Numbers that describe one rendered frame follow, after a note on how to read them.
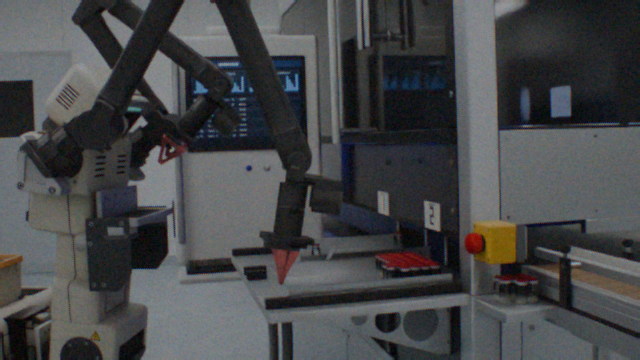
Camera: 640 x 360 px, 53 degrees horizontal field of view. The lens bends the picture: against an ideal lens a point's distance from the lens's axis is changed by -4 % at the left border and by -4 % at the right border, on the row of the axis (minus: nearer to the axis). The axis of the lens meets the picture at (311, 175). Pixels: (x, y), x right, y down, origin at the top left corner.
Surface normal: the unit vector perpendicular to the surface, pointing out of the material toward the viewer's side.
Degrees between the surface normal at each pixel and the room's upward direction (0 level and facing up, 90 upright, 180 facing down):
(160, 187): 90
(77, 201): 90
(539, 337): 90
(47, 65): 90
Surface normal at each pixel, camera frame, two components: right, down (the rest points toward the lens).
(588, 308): -0.98, 0.04
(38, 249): 0.22, 0.04
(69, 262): -0.11, 0.06
